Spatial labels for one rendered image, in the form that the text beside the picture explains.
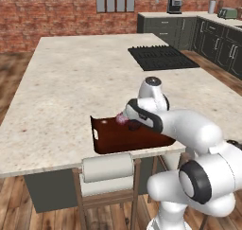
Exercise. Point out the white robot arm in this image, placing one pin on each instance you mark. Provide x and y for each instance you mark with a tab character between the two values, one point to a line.
189	129

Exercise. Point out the pink pomegranate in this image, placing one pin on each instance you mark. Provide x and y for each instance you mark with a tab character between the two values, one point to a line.
120	118

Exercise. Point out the dark red steak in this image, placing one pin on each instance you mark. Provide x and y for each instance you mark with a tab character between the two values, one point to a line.
134	126

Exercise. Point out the dark brown wooden tray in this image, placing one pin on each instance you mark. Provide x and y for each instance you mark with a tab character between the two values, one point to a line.
116	140

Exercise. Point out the black hob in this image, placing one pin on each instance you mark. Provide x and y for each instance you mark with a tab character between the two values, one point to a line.
162	57

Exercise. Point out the dark grey base cupboards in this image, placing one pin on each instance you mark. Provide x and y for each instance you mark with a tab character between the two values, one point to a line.
189	31

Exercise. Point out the grey kitchen island base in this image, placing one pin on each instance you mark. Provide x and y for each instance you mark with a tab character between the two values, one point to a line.
52	189

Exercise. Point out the black coffee machine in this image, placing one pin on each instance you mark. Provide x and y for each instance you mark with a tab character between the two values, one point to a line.
174	6

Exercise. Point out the white paper towel roll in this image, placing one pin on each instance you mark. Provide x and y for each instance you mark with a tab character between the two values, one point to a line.
212	6

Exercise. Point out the pale green toaster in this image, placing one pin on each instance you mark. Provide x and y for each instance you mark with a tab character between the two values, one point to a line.
227	13

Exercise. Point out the white wall socket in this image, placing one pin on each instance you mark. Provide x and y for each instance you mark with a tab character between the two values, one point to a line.
157	0

